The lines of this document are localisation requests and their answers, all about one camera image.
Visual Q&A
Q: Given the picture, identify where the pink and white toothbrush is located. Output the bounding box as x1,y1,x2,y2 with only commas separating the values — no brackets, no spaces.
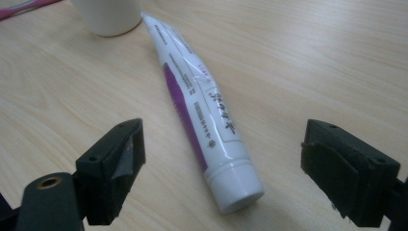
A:
0,0,64,22

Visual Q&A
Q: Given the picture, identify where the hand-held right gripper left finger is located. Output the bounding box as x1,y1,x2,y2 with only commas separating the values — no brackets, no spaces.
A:
75,117,147,226

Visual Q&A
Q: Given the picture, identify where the white and purple toothpaste tube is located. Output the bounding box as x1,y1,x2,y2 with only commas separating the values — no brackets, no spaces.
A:
140,11,266,215

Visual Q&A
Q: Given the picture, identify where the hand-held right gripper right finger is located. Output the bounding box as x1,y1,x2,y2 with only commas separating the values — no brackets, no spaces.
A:
300,118,402,229

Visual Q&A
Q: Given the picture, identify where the white cup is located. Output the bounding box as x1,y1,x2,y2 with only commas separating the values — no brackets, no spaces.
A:
69,0,142,38

